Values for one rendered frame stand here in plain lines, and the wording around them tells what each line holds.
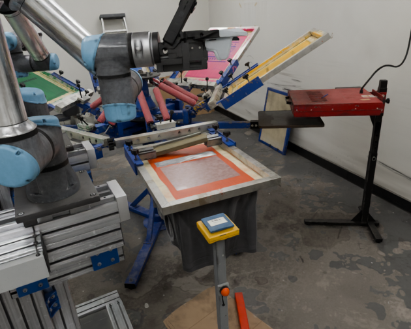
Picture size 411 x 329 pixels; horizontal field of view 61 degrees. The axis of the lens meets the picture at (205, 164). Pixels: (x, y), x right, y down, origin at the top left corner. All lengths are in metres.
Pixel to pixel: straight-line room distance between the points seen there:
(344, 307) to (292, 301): 0.31
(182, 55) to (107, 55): 0.16
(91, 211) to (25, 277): 0.25
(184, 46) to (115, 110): 0.21
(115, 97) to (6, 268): 0.52
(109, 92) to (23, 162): 0.26
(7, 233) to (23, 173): 0.26
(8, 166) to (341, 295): 2.13
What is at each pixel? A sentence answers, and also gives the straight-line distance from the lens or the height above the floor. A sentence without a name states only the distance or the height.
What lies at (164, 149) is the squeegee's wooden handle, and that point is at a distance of 2.05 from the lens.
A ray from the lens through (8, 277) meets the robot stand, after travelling 1.06.
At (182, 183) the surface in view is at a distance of 1.73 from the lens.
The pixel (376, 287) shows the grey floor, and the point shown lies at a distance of 2.67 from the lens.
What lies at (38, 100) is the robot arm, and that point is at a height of 1.45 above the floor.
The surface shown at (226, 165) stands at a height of 0.95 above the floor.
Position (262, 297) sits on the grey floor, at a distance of 2.46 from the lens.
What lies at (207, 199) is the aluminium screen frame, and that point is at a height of 0.97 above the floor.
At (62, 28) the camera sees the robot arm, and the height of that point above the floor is 1.71.
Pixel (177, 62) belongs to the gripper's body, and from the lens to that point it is 0.80.
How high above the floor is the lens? 1.73
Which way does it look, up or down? 24 degrees down
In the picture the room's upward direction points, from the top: 4 degrees counter-clockwise
